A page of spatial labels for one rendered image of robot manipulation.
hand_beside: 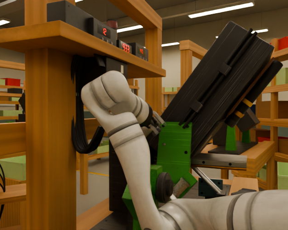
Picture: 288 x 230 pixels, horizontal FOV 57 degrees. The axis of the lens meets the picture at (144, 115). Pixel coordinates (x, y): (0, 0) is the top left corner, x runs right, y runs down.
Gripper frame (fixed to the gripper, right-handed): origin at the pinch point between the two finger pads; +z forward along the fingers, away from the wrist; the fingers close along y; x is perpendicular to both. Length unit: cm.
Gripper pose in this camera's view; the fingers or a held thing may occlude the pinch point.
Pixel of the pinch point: (153, 122)
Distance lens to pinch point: 85.7
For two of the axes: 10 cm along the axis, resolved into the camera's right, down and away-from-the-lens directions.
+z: 3.7, 2.4, 9.0
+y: -5.6, -7.2, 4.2
